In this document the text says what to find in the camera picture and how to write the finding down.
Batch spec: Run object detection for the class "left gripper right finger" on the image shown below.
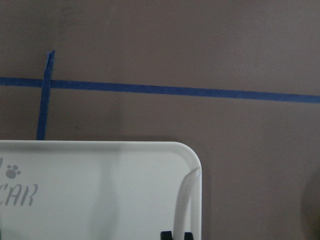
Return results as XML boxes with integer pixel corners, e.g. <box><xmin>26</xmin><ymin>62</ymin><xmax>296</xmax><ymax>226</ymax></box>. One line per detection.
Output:
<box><xmin>184</xmin><ymin>232</ymin><xmax>193</xmax><ymax>240</ymax></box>

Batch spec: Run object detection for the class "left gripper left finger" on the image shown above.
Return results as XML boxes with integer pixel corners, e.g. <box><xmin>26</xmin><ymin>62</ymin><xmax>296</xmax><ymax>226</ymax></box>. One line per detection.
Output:
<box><xmin>160</xmin><ymin>231</ymin><xmax>172</xmax><ymax>240</ymax></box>

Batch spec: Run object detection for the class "white rectangular tray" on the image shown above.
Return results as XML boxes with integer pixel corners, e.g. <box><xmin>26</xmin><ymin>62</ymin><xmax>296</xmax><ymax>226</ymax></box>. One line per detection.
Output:
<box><xmin>0</xmin><ymin>140</ymin><xmax>202</xmax><ymax>240</ymax></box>

